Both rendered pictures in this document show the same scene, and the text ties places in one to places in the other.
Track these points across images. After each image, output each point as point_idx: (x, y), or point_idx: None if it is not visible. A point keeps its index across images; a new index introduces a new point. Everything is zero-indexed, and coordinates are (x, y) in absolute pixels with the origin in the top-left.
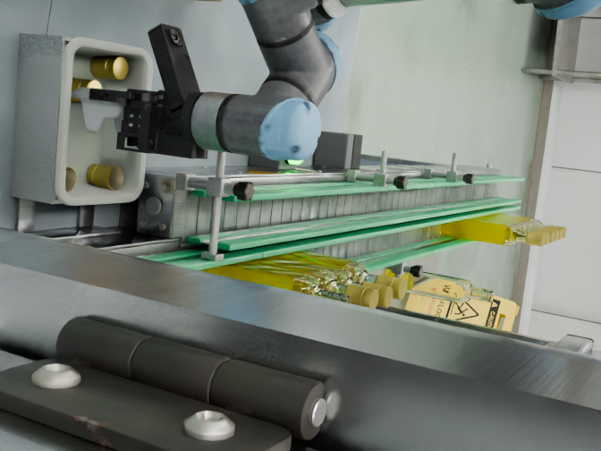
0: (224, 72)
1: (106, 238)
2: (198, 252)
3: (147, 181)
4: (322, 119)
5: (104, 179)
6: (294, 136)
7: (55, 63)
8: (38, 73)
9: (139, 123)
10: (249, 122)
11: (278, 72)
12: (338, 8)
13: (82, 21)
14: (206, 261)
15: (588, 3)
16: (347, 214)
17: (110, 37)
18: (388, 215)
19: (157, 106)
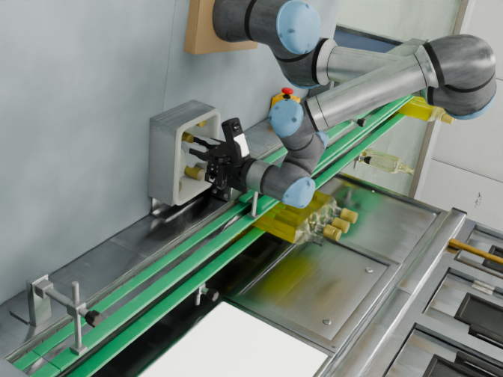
0: (256, 73)
1: (197, 207)
2: (244, 206)
3: None
4: None
5: (194, 176)
6: (301, 202)
7: (171, 139)
8: (161, 141)
9: (217, 172)
10: (278, 190)
11: (293, 157)
12: (328, 81)
13: (180, 93)
14: (250, 221)
15: (471, 117)
16: None
17: (194, 92)
18: (353, 124)
19: (227, 164)
